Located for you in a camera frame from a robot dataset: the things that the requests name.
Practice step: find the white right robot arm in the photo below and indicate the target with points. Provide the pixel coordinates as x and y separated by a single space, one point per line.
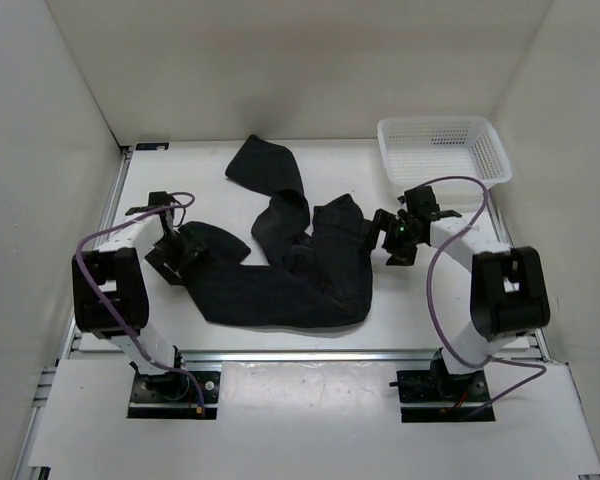
508 295

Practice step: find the black trousers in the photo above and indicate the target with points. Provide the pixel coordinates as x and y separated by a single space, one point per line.
318 273

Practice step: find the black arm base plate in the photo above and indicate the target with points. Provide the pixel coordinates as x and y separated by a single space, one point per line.
174 397

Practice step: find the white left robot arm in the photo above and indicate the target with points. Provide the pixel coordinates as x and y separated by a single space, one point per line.
109 292

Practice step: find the white plastic basket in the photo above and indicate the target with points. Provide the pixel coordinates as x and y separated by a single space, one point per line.
416 149

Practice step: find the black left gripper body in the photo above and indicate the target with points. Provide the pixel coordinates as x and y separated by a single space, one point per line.
168 256

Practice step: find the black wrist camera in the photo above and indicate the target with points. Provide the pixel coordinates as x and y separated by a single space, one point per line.
162 201
420 201

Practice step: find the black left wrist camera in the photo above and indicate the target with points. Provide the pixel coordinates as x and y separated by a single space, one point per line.
162 201

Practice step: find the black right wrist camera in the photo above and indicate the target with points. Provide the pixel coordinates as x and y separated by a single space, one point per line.
420 201

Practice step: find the aluminium frame rail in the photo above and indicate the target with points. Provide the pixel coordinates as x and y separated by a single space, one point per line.
531 353

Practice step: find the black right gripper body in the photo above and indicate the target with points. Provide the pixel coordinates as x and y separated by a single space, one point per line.
400 243

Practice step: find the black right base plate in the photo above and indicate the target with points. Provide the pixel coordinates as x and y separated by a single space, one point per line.
426 398

